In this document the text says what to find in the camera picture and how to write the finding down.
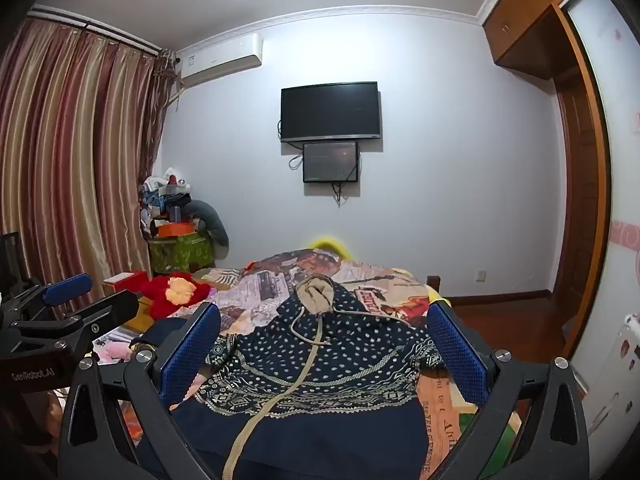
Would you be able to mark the wooden door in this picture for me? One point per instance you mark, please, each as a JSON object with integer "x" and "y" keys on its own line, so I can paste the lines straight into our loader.
{"x": 580, "y": 185}

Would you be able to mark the striped curtain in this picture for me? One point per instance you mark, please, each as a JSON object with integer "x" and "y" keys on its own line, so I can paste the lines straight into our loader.
{"x": 75, "y": 160}

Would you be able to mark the white wall socket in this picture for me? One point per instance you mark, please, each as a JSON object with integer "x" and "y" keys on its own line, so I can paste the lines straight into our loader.
{"x": 481, "y": 276}

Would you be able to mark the red plush toy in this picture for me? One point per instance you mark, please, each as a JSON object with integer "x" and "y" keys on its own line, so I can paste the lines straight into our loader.
{"x": 172, "y": 292}

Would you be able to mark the wooden bed frame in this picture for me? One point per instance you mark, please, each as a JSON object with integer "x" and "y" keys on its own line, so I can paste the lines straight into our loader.
{"x": 433, "y": 282}

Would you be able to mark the printed blanket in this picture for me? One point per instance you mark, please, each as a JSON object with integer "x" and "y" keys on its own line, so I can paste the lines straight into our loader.
{"x": 380, "y": 305}

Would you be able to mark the small black monitor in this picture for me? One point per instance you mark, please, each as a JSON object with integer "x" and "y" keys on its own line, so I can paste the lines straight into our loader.
{"x": 330, "y": 162}

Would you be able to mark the navy patterned hoodie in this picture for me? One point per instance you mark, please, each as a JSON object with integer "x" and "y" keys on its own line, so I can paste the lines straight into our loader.
{"x": 325, "y": 360}

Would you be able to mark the orange box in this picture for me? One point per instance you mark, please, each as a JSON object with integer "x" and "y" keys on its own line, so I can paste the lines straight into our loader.
{"x": 175, "y": 230}

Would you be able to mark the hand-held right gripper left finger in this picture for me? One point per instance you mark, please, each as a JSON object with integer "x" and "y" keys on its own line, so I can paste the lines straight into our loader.
{"x": 192, "y": 350}

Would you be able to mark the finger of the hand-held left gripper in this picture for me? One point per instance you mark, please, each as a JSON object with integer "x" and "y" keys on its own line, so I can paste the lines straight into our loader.
{"x": 110, "y": 310}
{"x": 67, "y": 289}

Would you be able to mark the wooden overhead cabinet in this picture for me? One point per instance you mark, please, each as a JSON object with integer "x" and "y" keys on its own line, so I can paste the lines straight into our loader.
{"x": 530, "y": 15}

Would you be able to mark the pink plush toy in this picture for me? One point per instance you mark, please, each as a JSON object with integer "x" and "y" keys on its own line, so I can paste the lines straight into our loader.
{"x": 115, "y": 351}

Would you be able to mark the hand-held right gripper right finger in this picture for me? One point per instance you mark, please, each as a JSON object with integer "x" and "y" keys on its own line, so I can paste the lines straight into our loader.
{"x": 457, "y": 355}

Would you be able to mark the white air conditioner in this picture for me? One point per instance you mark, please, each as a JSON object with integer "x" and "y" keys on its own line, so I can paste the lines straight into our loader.
{"x": 220, "y": 60}

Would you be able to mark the grey plush toy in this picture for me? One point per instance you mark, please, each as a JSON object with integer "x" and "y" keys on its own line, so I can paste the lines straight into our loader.
{"x": 215, "y": 230}

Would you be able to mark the curtain rail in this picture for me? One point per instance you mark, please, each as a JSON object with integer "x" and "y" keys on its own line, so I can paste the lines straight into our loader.
{"x": 100, "y": 25}

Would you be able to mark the air conditioner pipe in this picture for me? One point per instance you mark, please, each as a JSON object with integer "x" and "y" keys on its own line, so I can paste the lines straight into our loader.
{"x": 178, "y": 95}

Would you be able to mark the black wall television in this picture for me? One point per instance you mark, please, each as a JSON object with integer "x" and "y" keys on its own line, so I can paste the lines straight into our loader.
{"x": 330, "y": 110}

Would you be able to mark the pile of clothes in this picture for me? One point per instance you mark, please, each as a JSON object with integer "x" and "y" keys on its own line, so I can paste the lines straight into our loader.
{"x": 162, "y": 195}

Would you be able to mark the white and red box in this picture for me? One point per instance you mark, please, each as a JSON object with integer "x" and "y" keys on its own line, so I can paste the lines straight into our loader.
{"x": 122, "y": 281}

